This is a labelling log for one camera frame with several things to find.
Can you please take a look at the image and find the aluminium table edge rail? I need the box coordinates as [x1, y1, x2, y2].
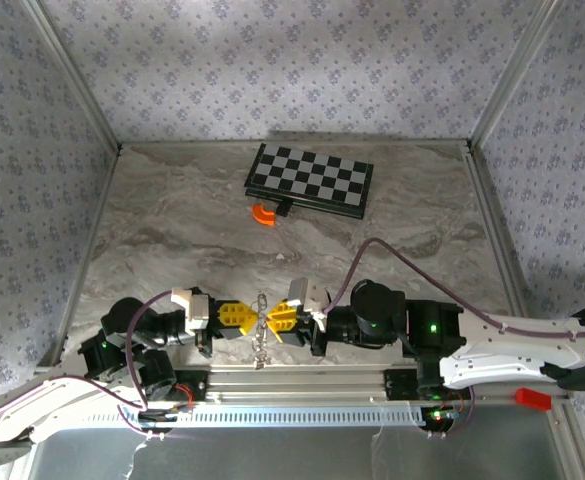
[34, 147, 122, 371]
[464, 142, 543, 321]

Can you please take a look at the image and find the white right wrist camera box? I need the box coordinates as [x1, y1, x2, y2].
[288, 277, 332, 320]

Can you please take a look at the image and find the metal keyring chain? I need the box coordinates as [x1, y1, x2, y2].
[249, 291, 274, 372]

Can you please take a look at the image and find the aluminium frame post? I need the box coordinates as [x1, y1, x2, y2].
[468, 0, 563, 151]
[21, 0, 123, 154]

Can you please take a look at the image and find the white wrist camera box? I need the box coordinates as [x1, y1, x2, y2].
[170, 286, 211, 335]
[288, 277, 332, 320]

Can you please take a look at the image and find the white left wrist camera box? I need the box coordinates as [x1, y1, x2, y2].
[170, 286, 211, 335]

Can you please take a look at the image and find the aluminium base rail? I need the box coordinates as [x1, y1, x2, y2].
[171, 364, 423, 404]

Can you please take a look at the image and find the black and grey chessboard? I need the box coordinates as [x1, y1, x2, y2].
[244, 143, 375, 220]

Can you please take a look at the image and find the red plastic block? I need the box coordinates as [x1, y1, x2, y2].
[515, 387, 554, 413]

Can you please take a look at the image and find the small circuit board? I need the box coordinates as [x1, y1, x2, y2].
[424, 406, 459, 427]

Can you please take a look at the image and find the orange curved plastic piece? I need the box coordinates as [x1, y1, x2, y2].
[250, 202, 277, 228]

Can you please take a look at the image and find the grey metal base plate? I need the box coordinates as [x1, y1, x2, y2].
[21, 422, 573, 480]

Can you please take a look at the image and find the white slotted cable duct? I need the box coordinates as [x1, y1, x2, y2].
[79, 403, 426, 429]

